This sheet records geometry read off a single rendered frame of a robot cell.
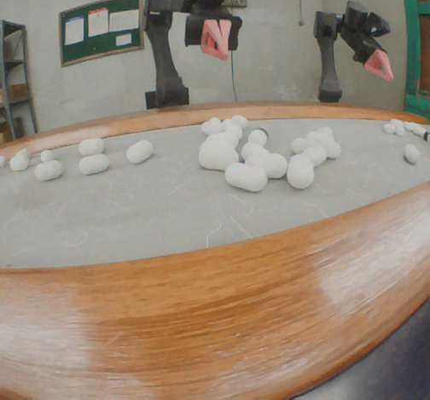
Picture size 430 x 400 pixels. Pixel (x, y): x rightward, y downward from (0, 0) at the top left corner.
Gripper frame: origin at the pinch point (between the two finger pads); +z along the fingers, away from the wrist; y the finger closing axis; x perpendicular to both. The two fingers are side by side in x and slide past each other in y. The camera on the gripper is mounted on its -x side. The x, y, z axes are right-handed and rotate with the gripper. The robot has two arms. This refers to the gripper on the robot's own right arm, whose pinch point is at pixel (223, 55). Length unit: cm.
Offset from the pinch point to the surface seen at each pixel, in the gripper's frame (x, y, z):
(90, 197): -3.7, -17.2, 22.5
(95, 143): 2.3, -19.2, 12.8
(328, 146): -4.3, 5.2, 21.0
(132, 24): 77, -32, -188
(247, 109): 9.2, 5.0, 4.3
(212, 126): 3.3, -4.2, 12.1
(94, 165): -1.6, -17.7, 18.3
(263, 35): 86, 101, -173
